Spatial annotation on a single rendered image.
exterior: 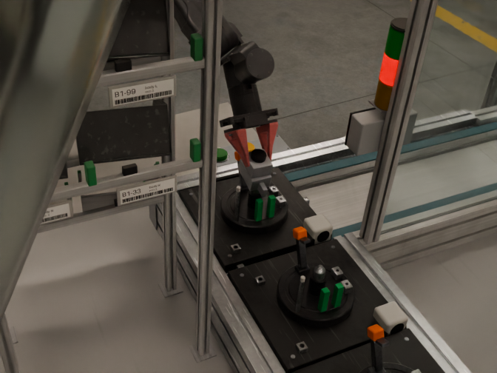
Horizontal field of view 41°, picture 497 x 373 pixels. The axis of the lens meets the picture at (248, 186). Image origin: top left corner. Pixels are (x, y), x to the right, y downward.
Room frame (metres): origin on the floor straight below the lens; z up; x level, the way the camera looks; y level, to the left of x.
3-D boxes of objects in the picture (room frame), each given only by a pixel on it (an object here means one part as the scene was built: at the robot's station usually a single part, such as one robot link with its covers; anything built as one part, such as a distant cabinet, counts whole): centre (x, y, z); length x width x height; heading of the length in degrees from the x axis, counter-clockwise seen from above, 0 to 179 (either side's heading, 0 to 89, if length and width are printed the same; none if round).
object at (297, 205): (1.05, -0.02, 0.96); 0.24 x 0.24 x 0.02; 28
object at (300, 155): (1.32, -0.18, 0.91); 0.89 x 0.06 x 0.11; 118
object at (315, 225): (1.01, -0.15, 0.97); 0.05 x 0.05 x 0.04; 28
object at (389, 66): (1.04, -0.24, 1.33); 0.05 x 0.05 x 0.05
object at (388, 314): (0.83, -0.14, 1.01); 0.24 x 0.24 x 0.13; 28
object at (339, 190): (1.18, -0.29, 0.91); 0.84 x 0.28 x 0.10; 118
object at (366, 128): (1.04, -0.24, 1.29); 0.12 x 0.05 x 0.25; 118
